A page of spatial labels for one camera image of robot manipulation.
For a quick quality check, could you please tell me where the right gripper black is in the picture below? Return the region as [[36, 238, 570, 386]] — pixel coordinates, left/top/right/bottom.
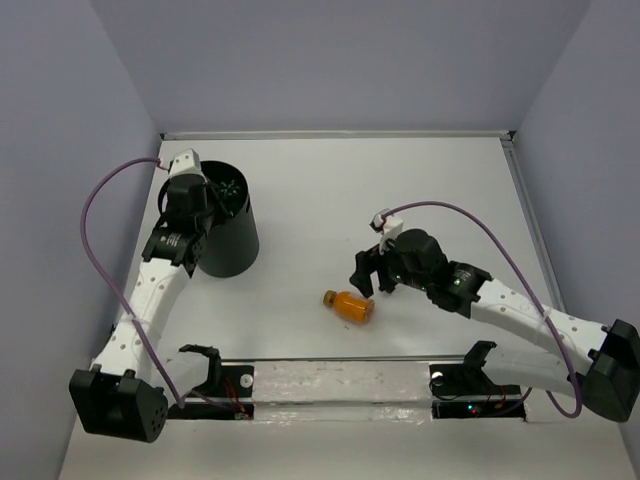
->
[[348, 240, 430, 297]]

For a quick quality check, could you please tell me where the green plastic bottle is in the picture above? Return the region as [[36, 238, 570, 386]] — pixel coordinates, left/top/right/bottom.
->
[[215, 178, 246, 209]]

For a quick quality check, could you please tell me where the clear bottle black cap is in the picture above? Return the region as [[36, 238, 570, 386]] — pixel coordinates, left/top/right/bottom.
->
[[379, 280, 396, 294]]

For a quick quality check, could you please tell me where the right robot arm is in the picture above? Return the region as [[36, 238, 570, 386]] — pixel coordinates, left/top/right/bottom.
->
[[349, 229, 639, 423]]

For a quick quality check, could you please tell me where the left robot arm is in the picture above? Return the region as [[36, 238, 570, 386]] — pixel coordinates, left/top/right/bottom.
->
[[69, 169, 224, 443]]

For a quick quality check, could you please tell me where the black cylindrical bin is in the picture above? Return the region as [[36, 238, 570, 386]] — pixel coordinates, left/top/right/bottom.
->
[[143, 161, 259, 278]]

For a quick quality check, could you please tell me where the orange juice bottle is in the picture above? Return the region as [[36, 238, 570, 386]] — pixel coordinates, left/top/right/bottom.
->
[[323, 290, 375, 325]]

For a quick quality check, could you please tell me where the white foam strip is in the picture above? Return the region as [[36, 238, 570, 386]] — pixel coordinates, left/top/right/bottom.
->
[[251, 360, 432, 424]]

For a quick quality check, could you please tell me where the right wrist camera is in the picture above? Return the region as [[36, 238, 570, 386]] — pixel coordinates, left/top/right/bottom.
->
[[370, 209, 403, 254]]

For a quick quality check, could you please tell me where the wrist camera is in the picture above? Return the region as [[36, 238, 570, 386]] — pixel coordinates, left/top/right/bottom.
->
[[370, 209, 403, 254], [168, 148, 204, 177]]

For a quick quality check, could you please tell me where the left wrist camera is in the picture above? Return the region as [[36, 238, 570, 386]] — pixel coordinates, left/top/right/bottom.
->
[[168, 148, 204, 177]]

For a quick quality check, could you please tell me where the aluminium table rail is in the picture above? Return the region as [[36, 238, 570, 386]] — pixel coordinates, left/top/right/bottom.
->
[[160, 130, 513, 141]]

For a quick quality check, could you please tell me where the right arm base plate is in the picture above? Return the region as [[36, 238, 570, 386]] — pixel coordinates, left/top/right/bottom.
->
[[429, 364, 526, 420]]

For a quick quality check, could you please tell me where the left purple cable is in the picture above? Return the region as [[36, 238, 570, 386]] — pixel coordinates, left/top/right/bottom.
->
[[80, 157, 241, 409]]

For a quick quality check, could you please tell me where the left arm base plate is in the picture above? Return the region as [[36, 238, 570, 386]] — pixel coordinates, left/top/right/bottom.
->
[[168, 363, 255, 421]]

